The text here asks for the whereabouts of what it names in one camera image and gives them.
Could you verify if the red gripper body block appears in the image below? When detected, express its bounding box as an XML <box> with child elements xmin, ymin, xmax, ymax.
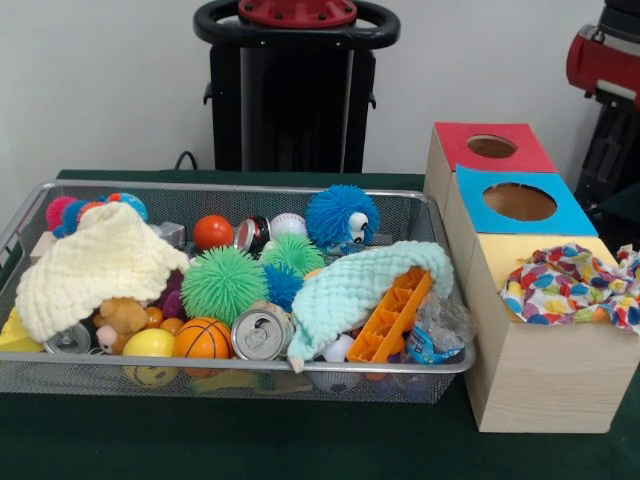
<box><xmin>566</xmin><ymin>25</ymin><xmax>640</xmax><ymax>109</ymax></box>

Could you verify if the white colourful spotted cloth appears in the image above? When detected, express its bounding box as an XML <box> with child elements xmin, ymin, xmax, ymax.
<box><xmin>499</xmin><ymin>243</ymin><xmax>640</xmax><ymax>335</ymax></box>

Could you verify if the mint green waffle cloth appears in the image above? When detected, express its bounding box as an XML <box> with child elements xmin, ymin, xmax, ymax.
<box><xmin>288</xmin><ymin>241</ymin><xmax>456</xmax><ymax>373</ymax></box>

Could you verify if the wooden three-hole box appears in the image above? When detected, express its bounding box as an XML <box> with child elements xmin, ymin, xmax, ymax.
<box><xmin>423</xmin><ymin>122</ymin><xmax>640</xmax><ymax>434</ymax></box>

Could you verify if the clear mesh bin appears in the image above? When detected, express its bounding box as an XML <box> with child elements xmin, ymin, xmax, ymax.
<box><xmin>0</xmin><ymin>180</ymin><xmax>477</xmax><ymax>406</ymax></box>

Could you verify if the black panel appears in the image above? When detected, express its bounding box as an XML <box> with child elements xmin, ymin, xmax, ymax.
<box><xmin>575</xmin><ymin>100</ymin><xmax>640</xmax><ymax>246</ymax></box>

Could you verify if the large blue spiky ball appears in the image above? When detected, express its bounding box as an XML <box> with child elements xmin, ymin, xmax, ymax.
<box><xmin>305</xmin><ymin>185</ymin><xmax>382</xmax><ymax>251</ymax></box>

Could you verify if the clear plastic packet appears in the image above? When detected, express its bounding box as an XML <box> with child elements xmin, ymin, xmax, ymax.
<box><xmin>405</xmin><ymin>290</ymin><xmax>479</xmax><ymax>364</ymax></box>

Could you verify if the orange plastic gear toy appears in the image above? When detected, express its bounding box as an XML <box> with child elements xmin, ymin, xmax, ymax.
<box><xmin>347</xmin><ymin>267</ymin><xmax>434</xmax><ymax>365</ymax></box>

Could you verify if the red-orange ball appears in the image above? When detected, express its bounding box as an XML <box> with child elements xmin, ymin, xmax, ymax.
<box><xmin>194</xmin><ymin>214</ymin><xmax>235</xmax><ymax>250</ymax></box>

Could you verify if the silver drink can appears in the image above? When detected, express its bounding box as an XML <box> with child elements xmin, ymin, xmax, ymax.
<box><xmin>232</xmin><ymin>303</ymin><xmax>297</xmax><ymax>362</ymax></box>

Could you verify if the green spiky ball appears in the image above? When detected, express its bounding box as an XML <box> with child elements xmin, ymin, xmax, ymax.
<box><xmin>181</xmin><ymin>245</ymin><xmax>272</xmax><ymax>330</ymax></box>

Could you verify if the small orange basketball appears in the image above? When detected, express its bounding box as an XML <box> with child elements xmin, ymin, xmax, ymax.
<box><xmin>172</xmin><ymin>317</ymin><xmax>237</xmax><ymax>361</ymax></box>

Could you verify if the yellow ball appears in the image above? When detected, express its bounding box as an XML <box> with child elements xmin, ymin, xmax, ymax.
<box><xmin>122</xmin><ymin>328</ymin><xmax>178</xmax><ymax>360</ymax></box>

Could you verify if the small brown teddy bear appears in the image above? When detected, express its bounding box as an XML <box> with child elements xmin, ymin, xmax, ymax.
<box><xmin>94</xmin><ymin>296</ymin><xmax>151</xmax><ymax>354</ymax></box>

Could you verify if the cream waffle cloth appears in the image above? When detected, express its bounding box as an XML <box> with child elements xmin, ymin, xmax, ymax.
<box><xmin>15</xmin><ymin>201</ymin><xmax>191</xmax><ymax>343</ymax></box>

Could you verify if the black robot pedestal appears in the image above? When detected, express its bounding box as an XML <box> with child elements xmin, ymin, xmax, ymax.
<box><xmin>193</xmin><ymin>0</ymin><xmax>402</xmax><ymax>173</ymax></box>

